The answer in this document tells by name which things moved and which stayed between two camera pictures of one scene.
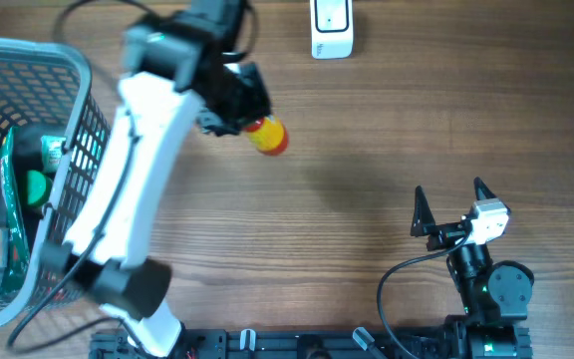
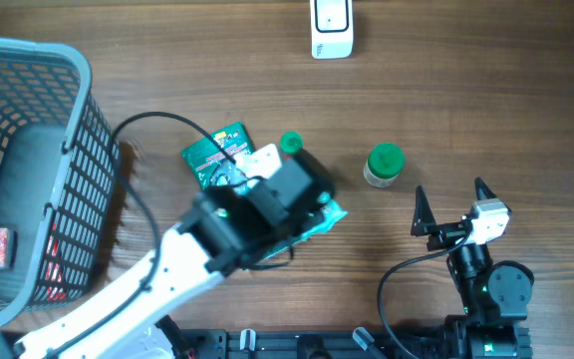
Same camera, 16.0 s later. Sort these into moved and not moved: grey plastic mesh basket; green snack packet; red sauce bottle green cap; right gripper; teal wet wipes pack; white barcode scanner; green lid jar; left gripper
Moved: green lid jar; left gripper; teal wet wipes pack; green snack packet; red sauce bottle green cap
Not moved: white barcode scanner; right gripper; grey plastic mesh basket
